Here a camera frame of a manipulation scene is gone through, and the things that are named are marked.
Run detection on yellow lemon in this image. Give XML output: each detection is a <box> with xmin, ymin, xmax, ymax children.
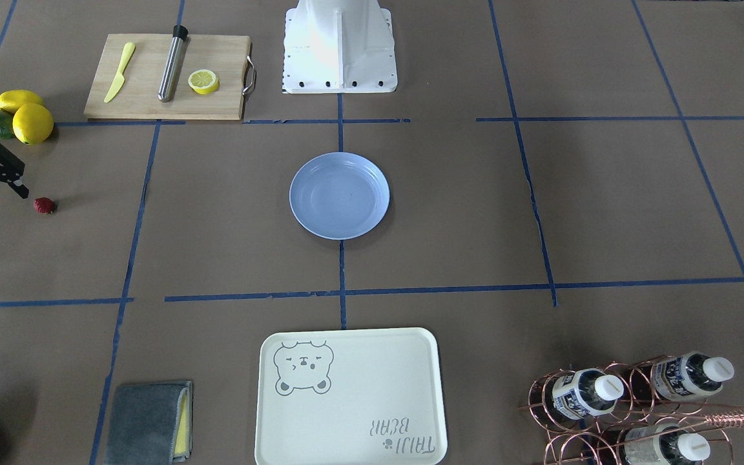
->
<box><xmin>0</xmin><ymin>89</ymin><xmax>45</xmax><ymax>114</ymax></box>
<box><xmin>12</xmin><ymin>103</ymin><xmax>54</xmax><ymax>145</ymax></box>

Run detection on bottle white cap bottom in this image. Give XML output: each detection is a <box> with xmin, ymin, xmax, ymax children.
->
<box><xmin>618</xmin><ymin>424</ymin><xmax>712</xmax><ymax>464</ymax></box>

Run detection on grey folded cloth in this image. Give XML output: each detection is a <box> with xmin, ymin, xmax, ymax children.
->
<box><xmin>103</xmin><ymin>380</ymin><xmax>194</xmax><ymax>464</ymax></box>

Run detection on red strawberry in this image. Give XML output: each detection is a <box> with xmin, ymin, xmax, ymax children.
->
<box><xmin>33</xmin><ymin>197</ymin><xmax>58</xmax><ymax>214</ymax></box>

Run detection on yellow lemon back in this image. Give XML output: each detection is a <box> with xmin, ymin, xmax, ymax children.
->
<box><xmin>0</xmin><ymin>89</ymin><xmax>45</xmax><ymax>114</ymax></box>

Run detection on copper wire bottle rack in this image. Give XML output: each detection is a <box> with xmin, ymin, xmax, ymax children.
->
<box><xmin>519</xmin><ymin>355</ymin><xmax>744</xmax><ymax>464</ymax></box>

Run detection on steel cylinder black cap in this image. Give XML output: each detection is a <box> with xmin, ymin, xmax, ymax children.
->
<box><xmin>157</xmin><ymin>25</ymin><xmax>189</xmax><ymax>103</ymax></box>

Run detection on yellow lemon front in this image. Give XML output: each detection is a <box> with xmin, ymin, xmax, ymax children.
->
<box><xmin>12</xmin><ymin>103</ymin><xmax>54</xmax><ymax>145</ymax></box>

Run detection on bottle white cap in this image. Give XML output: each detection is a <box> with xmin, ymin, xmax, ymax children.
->
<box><xmin>543</xmin><ymin>368</ymin><xmax>626</xmax><ymax>423</ymax></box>
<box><xmin>650</xmin><ymin>351</ymin><xmax>736</xmax><ymax>402</ymax></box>
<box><xmin>618</xmin><ymin>424</ymin><xmax>712</xmax><ymax>464</ymax></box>

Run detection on blue plastic plate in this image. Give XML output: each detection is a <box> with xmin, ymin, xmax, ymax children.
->
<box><xmin>289</xmin><ymin>151</ymin><xmax>391</xmax><ymax>240</ymax></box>

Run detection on wooden cutting board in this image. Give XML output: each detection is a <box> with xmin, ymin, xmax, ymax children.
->
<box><xmin>83</xmin><ymin>34</ymin><xmax>253</xmax><ymax>121</ymax></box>

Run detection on cream bear tray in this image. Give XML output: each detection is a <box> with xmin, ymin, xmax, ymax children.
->
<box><xmin>254</xmin><ymin>327</ymin><xmax>448</xmax><ymax>464</ymax></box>

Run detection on yellow plastic knife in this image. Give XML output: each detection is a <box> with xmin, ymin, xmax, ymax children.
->
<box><xmin>103</xmin><ymin>42</ymin><xmax>136</xmax><ymax>103</ymax></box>

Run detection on lemon half slice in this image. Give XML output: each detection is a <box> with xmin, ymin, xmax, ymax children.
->
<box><xmin>188</xmin><ymin>70</ymin><xmax>220</xmax><ymax>95</ymax></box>

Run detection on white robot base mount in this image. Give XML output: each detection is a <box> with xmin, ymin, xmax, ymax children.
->
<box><xmin>282</xmin><ymin>1</ymin><xmax>398</xmax><ymax>94</ymax></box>

